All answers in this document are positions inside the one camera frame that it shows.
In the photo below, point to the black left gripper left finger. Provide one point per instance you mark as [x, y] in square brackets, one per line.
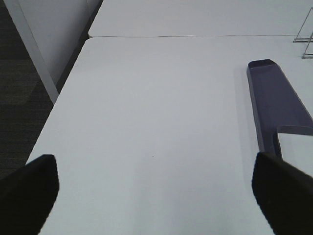
[27, 196]

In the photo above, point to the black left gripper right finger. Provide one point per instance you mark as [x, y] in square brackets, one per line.
[284, 195]

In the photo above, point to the purple plastic dustpan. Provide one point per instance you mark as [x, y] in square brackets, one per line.
[276, 106]

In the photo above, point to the white table leg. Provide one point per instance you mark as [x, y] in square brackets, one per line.
[24, 30]

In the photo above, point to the wire dish rack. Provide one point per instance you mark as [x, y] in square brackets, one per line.
[307, 40]

